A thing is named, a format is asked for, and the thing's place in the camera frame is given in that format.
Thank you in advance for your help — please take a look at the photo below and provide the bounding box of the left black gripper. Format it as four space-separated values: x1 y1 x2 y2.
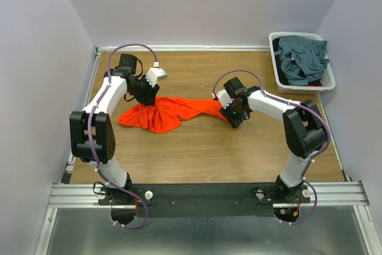
128 74 160 107

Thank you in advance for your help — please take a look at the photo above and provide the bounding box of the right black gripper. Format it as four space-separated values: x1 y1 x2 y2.
218 99 248 129

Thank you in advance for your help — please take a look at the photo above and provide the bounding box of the orange t shirt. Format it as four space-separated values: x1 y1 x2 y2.
117 97 226 134

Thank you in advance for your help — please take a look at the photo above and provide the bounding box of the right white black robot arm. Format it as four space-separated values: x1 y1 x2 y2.
213 77 331 202

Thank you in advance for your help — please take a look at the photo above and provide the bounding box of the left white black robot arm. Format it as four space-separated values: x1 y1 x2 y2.
69 54 167 204

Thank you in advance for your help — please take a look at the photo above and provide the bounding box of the grey blue t shirt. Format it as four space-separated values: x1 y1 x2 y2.
272 36 329 86

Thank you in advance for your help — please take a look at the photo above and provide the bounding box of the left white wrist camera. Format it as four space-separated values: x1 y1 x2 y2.
145 67 167 88

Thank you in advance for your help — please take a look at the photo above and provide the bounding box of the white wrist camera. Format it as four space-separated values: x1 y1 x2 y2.
215 90 234 109
145 67 167 88

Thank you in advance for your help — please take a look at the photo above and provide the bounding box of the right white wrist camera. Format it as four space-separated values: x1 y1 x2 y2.
215 90 234 109

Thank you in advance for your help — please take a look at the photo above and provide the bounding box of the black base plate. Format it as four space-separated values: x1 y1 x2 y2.
93 183 310 218

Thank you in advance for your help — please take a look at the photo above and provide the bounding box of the aluminium frame rail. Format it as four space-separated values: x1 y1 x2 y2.
36 182 381 254

